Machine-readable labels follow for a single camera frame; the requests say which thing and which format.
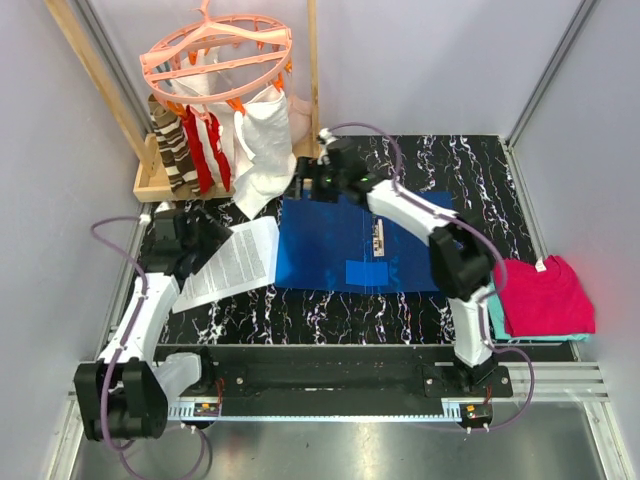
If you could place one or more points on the white printed paper files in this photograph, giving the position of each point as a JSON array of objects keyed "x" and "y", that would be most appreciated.
[{"x": 245, "y": 262}]

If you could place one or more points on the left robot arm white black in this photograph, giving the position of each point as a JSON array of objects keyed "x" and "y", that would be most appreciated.
[{"x": 122, "y": 396}]

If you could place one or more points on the blue plastic folder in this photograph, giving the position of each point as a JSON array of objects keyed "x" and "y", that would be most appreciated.
[{"x": 340, "y": 247}]

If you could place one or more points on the red white striped sock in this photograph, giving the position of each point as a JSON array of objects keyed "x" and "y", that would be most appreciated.
[{"x": 204, "y": 139}]

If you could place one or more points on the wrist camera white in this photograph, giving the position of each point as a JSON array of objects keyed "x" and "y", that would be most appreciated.
[
  {"x": 148, "y": 214},
  {"x": 326, "y": 139}
]

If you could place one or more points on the pink round clip hanger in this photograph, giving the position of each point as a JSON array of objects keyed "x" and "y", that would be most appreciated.
[{"x": 218, "y": 60}]

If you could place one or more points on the teal folded garment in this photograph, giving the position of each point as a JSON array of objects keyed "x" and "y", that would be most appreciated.
[{"x": 498, "y": 323}]

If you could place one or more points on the wooden rack frame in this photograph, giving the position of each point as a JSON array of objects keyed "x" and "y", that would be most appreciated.
[{"x": 83, "y": 31}]

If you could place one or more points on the black marble pattern mat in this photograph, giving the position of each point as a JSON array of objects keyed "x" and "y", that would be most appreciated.
[{"x": 474, "y": 169}]

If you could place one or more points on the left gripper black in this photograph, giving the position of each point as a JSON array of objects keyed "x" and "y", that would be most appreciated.
[{"x": 214, "y": 237}]

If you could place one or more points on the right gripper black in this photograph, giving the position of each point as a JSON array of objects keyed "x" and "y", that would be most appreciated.
[{"x": 295, "y": 190}]

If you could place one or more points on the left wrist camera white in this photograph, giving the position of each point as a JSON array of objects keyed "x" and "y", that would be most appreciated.
[{"x": 148, "y": 214}]

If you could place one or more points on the pale pink hanging cloth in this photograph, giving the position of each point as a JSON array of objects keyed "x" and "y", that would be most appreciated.
[{"x": 299, "y": 116}]

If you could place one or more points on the white cloth behind hanger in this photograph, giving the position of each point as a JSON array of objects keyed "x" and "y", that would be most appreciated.
[{"x": 200, "y": 84}]

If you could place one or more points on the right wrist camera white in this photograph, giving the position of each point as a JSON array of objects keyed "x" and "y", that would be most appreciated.
[{"x": 326, "y": 139}]

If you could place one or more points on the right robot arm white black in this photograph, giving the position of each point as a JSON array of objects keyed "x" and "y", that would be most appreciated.
[{"x": 461, "y": 260}]

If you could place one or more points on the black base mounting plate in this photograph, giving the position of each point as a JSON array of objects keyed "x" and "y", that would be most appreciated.
[{"x": 411, "y": 377}]

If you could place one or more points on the white hanging towel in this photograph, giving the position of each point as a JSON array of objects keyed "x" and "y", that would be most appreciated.
[{"x": 264, "y": 159}]

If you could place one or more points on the brown striped sock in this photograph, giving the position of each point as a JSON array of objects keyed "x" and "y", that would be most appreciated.
[{"x": 173, "y": 147}]

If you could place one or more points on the pink folded t-shirt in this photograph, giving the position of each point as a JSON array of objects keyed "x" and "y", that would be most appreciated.
[{"x": 544, "y": 299}]

